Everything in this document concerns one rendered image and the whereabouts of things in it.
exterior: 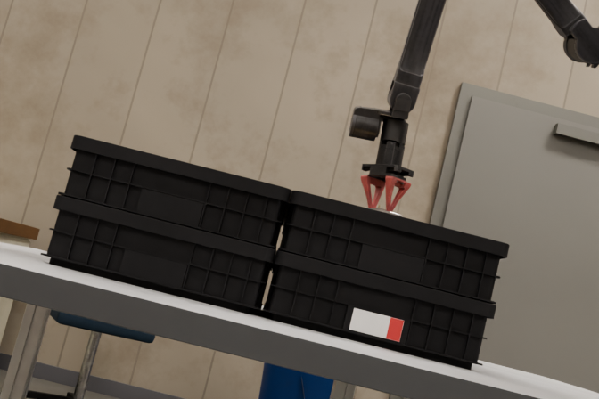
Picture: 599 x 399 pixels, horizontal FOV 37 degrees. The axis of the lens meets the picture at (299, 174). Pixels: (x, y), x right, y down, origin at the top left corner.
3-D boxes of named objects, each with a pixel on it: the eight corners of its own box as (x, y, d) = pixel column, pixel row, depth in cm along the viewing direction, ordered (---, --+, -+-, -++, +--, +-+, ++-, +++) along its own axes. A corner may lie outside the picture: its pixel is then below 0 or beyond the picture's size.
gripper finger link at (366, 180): (378, 209, 189) (386, 166, 191) (354, 207, 194) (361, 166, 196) (397, 215, 194) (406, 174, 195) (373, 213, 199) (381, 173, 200)
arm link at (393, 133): (411, 118, 194) (407, 122, 199) (381, 111, 193) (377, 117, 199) (406, 148, 193) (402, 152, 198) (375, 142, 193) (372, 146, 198)
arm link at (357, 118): (413, 94, 190) (408, 92, 198) (360, 84, 190) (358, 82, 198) (401, 149, 192) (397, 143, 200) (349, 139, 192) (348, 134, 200)
